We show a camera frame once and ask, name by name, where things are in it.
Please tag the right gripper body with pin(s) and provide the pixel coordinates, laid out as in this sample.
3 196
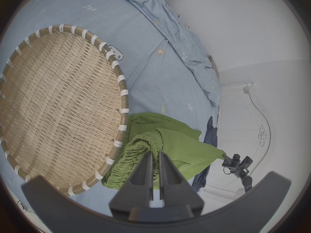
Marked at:
233 167

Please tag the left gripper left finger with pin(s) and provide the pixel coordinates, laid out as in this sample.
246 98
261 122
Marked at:
136 188

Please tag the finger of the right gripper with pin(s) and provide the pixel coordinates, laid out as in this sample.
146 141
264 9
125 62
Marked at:
226 159

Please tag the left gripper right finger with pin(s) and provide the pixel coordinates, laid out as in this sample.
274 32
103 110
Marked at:
177 188

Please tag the green shorts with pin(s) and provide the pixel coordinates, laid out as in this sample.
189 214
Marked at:
179 144

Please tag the dark blue garment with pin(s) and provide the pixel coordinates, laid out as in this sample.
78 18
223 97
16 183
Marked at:
210 135

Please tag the bed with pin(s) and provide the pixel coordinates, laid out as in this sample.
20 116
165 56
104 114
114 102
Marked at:
150 81

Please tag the round woven basket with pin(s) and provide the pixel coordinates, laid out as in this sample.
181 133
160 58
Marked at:
60 101

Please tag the pale blue quilt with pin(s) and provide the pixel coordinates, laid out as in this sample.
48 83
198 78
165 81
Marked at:
175 33

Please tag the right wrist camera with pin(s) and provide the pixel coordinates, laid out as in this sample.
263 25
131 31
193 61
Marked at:
247 159

